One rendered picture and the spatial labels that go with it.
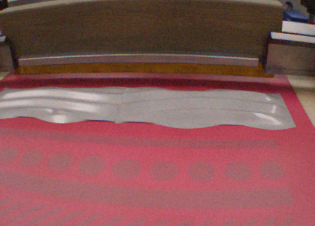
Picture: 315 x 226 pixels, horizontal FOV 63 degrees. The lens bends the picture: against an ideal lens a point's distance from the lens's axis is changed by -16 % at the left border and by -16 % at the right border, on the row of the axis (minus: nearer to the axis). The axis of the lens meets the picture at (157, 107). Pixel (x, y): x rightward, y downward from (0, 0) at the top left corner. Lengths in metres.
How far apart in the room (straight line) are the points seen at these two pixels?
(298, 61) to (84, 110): 0.25
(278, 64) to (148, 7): 0.16
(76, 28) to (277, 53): 0.23
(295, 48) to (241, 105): 0.10
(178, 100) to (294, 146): 0.13
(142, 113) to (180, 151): 0.06
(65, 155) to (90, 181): 0.04
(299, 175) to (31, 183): 0.22
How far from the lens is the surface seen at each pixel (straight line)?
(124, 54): 0.33
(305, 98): 0.36
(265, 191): 0.22
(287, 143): 0.27
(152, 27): 0.33
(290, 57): 0.35
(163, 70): 0.36
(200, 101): 0.30
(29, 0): 0.65
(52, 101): 0.33
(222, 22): 0.33
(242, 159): 0.25
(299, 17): 0.55
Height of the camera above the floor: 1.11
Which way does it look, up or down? 32 degrees down
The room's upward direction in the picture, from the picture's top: 2 degrees counter-clockwise
